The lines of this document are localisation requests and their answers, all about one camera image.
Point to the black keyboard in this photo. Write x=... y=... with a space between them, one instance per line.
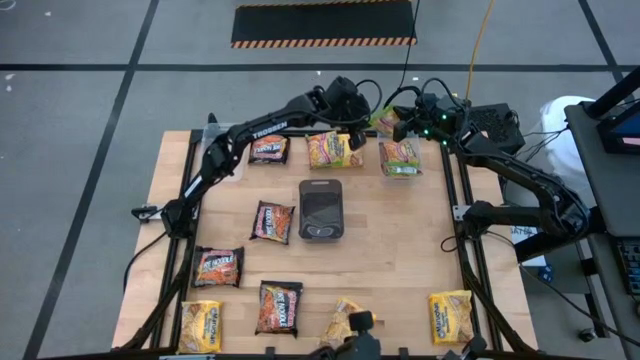
x=631 y=267

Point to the grey side desk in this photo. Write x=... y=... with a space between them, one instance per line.
x=605 y=190

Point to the black caster wheel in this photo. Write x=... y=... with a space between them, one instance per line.
x=586 y=335

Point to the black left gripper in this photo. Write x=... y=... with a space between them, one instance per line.
x=356 y=116

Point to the white plastic bag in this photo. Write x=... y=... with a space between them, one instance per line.
x=565 y=140

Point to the black aluminium table frame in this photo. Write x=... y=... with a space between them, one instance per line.
x=298 y=133

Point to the dark grey plastic bin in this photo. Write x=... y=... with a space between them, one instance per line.
x=321 y=210

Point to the clear plastic bin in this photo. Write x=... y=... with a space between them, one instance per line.
x=240 y=165
x=400 y=139

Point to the black support beam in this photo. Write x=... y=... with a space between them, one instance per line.
x=615 y=90

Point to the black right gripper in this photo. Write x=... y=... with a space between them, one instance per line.
x=427 y=120

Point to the black perforated computer case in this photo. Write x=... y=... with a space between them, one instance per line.
x=495 y=125

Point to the black fire noodle pack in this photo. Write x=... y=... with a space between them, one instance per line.
x=272 y=222
x=218 y=267
x=278 y=309
x=270 y=149

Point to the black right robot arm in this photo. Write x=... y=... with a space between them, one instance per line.
x=525 y=172

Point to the yellow creamy chicken ramen pack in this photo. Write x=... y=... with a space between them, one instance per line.
x=337 y=325
x=450 y=317
x=200 y=327

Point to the small blue object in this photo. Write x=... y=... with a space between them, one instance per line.
x=546 y=274

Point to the black hazard-striped floor mat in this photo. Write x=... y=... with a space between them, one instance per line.
x=325 y=22

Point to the black desk crossbar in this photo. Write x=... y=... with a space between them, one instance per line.
x=537 y=247

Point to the black-framed monitor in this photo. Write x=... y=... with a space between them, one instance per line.
x=625 y=132

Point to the white paper sheet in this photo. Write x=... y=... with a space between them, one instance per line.
x=522 y=232

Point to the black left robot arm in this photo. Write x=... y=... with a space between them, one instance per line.
x=270 y=129

